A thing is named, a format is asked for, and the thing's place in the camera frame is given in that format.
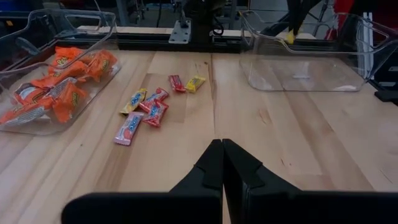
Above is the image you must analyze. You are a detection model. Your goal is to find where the orange Reese's candy packet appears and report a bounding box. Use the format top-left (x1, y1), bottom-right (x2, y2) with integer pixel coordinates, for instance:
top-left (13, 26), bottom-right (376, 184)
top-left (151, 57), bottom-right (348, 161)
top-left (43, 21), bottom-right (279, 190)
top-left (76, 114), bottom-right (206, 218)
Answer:
top-left (51, 46), bottom-right (85, 68)
top-left (30, 60), bottom-right (90, 90)
top-left (83, 49), bottom-right (119, 82)

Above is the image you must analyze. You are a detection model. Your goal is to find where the orange silver candy packet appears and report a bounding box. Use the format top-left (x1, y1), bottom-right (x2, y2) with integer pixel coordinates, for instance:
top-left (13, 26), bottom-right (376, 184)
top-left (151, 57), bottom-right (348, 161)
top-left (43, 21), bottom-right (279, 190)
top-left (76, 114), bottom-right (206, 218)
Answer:
top-left (46, 76), bottom-right (79, 95)

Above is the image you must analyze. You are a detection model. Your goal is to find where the pink red candy bar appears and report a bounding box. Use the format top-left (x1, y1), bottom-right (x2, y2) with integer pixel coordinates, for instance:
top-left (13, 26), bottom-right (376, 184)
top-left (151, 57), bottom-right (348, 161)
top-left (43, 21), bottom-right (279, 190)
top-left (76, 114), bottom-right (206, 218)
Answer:
top-left (168, 74), bottom-right (187, 93)

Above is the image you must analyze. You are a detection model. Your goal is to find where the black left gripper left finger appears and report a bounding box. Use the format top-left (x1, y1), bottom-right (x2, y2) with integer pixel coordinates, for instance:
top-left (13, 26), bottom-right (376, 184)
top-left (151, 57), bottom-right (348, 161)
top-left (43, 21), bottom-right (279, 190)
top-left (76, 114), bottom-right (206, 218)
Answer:
top-left (169, 139), bottom-right (224, 200)

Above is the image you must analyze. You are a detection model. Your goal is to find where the red candy wrapper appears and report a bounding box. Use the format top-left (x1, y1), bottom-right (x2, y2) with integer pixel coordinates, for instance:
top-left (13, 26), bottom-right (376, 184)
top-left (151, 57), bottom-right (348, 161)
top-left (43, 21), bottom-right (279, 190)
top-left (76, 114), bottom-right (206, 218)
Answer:
top-left (142, 101), bottom-right (170, 128)

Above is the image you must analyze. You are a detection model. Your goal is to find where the orange packet with white label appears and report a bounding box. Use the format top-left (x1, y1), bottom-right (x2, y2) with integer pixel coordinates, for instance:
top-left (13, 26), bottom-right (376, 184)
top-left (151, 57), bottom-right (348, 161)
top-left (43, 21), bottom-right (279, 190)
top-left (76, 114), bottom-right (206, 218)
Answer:
top-left (12, 82), bottom-right (48, 106)

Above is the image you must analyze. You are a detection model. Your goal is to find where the yellow candy bar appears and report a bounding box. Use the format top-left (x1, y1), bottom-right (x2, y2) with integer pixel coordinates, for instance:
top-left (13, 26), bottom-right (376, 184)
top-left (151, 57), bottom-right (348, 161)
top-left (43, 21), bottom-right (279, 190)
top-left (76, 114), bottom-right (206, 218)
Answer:
top-left (185, 75), bottom-right (207, 94)

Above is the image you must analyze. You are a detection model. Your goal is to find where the orange candy bar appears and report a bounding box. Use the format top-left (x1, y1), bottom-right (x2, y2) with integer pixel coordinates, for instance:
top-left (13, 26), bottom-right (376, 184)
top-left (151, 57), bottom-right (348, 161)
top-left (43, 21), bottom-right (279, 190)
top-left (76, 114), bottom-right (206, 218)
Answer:
top-left (52, 81), bottom-right (88, 124)

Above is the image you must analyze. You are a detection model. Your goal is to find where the clear plastic bin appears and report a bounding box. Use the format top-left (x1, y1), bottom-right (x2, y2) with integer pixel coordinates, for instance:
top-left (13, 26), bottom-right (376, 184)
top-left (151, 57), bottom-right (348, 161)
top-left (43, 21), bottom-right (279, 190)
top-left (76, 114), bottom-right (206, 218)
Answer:
top-left (238, 10), bottom-right (398, 93)
top-left (0, 8), bottom-right (123, 137)

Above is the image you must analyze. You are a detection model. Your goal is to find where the yellow candy wrapper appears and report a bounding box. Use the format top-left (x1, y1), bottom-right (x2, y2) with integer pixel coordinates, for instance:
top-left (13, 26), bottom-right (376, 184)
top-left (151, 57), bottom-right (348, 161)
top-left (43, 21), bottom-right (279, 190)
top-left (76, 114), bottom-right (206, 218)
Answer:
top-left (119, 88), bottom-right (148, 116)

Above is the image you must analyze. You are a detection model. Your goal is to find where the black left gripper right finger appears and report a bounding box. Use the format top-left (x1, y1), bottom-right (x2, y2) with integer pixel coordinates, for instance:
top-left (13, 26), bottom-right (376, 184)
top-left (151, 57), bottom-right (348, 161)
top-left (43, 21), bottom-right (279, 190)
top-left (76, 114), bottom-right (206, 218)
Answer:
top-left (222, 139), bottom-right (302, 218)

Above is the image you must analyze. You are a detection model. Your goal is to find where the pink candy wrapper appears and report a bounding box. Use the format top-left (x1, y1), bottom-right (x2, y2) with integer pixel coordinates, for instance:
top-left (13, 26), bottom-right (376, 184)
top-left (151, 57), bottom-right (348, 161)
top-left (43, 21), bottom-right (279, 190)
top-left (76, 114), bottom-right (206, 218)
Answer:
top-left (139, 87), bottom-right (170, 113)
top-left (113, 111), bottom-right (146, 146)

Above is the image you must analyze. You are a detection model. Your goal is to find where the small yellow clip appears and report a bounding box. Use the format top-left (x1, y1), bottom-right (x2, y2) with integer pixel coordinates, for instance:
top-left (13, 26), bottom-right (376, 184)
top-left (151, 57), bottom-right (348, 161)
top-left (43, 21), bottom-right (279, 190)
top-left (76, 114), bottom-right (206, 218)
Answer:
top-left (285, 28), bottom-right (297, 45)

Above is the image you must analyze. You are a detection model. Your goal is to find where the red candy packets right pile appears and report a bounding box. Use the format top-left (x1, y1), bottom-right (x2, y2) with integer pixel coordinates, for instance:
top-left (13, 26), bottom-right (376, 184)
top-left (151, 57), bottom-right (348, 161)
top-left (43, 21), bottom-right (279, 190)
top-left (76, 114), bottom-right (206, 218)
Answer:
top-left (0, 18), bottom-right (398, 103)

